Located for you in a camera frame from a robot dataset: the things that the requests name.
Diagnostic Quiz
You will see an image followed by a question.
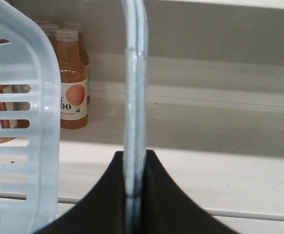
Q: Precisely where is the orange juice bottle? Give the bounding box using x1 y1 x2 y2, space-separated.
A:
56 28 88 129

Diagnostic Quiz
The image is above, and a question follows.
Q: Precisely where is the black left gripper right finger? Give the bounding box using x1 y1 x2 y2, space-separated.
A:
141 150 236 234

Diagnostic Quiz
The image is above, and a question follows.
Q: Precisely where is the light blue plastic basket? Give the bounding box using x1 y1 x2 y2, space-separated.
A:
0 0 148 234

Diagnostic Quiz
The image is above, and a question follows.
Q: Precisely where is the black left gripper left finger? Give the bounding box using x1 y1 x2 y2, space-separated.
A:
35 151 125 234

